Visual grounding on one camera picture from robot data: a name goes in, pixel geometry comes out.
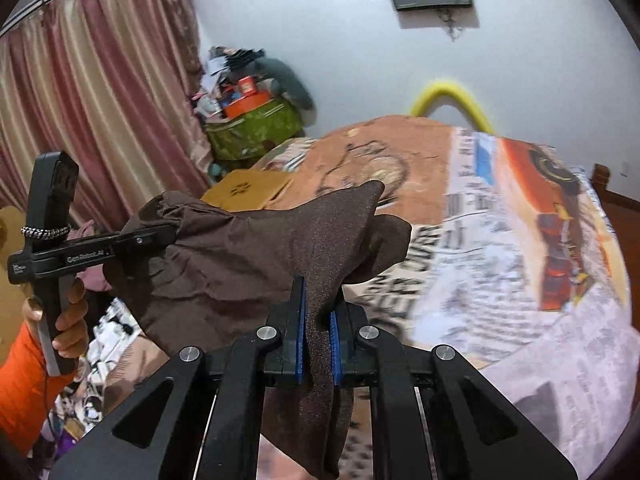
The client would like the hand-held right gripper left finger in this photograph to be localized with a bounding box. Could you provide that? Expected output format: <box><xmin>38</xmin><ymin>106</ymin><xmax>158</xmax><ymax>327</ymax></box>
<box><xmin>47</xmin><ymin>275</ymin><xmax>307</xmax><ymax>480</ymax></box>

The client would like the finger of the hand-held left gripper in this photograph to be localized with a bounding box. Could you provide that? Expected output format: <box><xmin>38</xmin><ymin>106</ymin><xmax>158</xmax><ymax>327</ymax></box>
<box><xmin>112</xmin><ymin>224</ymin><xmax>179</xmax><ymax>262</ymax></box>

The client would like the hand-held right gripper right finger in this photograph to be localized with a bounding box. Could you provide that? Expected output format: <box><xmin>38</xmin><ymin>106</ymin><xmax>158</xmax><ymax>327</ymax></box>
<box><xmin>327</xmin><ymin>304</ymin><xmax>579</xmax><ymax>480</ymax></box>

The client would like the brown cloth garment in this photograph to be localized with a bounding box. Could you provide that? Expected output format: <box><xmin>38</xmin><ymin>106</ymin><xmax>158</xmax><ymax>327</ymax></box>
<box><xmin>103</xmin><ymin>180</ymin><xmax>412</xmax><ymax>480</ymax></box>

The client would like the person's left hand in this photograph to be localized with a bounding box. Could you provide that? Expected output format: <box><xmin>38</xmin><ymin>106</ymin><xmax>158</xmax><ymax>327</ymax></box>
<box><xmin>22</xmin><ymin>277</ymin><xmax>91</xmax><ymax>361</ymax></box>

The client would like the pink striped curtain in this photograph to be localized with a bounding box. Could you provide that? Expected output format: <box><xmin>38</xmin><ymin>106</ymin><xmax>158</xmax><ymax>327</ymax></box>
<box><xmin>0</xmin><ymin>0</ymin><xmax>212</xmax><ymax>243</ymax></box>

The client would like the tan flat box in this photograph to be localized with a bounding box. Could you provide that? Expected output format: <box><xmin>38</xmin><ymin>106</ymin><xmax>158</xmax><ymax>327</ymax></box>
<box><xmin>202</xmin><ymin>168</ymin><xmax>296</xmax><ymax>212</ymax></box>

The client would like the green patterned bag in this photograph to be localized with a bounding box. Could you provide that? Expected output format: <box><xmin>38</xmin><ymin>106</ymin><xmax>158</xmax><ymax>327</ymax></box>
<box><xmin>205</xmin><ymin>97</ymin><xmax>304</xmax><ymax>162</ymax></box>

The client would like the orange round box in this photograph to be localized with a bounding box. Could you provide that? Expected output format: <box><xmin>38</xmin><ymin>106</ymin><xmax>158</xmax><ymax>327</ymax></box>
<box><xmin>222</xmin><ymin>91</ymin><xmax>274</xmax><ymax>121</ymax></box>

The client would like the printed blanket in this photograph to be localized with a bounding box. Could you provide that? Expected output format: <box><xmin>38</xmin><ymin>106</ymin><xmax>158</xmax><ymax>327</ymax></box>
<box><xmin>50</xmin><ymin>115</ymin><xmax>632</xmax><ymax>480</ymax></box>

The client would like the grey plush toy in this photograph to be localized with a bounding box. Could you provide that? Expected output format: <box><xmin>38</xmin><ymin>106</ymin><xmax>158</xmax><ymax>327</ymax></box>
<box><xmin>250</xmin><ymin>57</ymin><xmax>316</xmax><ymax>112</ymax></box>

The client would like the yellow hoop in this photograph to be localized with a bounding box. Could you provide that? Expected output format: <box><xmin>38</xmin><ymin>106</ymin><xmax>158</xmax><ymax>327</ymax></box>
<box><xmin>410</xmin><ymin>77</ymin><xmax>497</xmax><ymax>137</ymax></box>

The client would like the braided wrist strap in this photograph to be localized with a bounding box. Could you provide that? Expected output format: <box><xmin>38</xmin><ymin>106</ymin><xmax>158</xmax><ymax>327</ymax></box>
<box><xmin>20</xmin><ymin>225</ymin><xmax>72</xmax><ymax>241</ymax></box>

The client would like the wooden bed frame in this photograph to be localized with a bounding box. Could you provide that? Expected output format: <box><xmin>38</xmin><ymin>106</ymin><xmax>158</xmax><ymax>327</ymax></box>
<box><xmin>590</xmin><ymin>162</ymin><xmax>640</xmax><ymax>223</ymax></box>

